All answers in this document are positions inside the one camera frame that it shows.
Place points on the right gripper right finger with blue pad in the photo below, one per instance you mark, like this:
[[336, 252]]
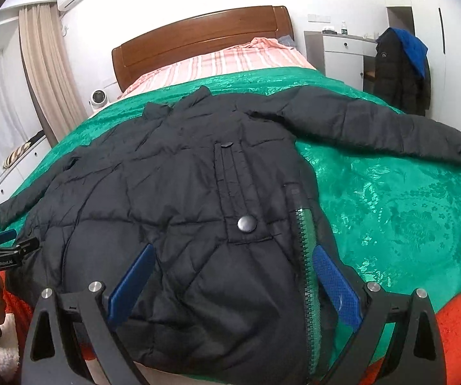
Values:
[[415, 353]]

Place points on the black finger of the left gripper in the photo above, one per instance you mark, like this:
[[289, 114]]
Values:
[[25, 247]]

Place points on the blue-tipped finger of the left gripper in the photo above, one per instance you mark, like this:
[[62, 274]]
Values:
[[7, 236]]

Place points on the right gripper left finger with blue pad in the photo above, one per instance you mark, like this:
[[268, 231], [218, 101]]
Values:
[[53, 352]]

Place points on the black puffer jacket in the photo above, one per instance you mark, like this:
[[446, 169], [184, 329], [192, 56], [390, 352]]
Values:
[[215, 185]]

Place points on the white low drawer cabinet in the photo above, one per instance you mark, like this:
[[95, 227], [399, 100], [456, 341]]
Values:
[[12, 178]]

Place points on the striped cloth on cabinet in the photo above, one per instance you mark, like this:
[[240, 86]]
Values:
[[15, 155]]

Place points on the green satin bedspread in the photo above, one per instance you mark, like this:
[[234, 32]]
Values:
[[395, 219]]

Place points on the beige curtain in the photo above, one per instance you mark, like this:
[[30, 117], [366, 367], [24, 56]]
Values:
[[48, 70]]

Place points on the brown wooden headboard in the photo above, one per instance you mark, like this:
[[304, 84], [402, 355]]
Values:
[[196, 36]]

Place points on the black coat on chair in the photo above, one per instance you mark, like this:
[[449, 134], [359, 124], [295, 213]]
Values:
[[396, 80]]

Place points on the pink plaid bed sheet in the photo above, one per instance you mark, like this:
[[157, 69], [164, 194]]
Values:
[[258, 54]]

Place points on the white nightstand desk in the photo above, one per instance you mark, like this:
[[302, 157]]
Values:
[[345, 58]]

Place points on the blue garment on chair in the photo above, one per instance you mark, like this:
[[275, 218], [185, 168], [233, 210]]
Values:
[[414, 49]]

